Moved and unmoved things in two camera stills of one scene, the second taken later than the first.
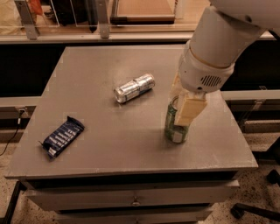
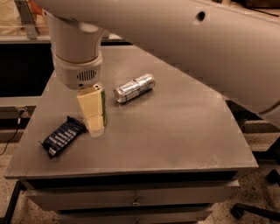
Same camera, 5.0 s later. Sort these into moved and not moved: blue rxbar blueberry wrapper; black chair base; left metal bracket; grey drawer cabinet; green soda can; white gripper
Moved: white gripper; green soda can
Not moved: left metal bracket; grey drawer cabinet; black chair base; blue rxbar blueberry wrapper
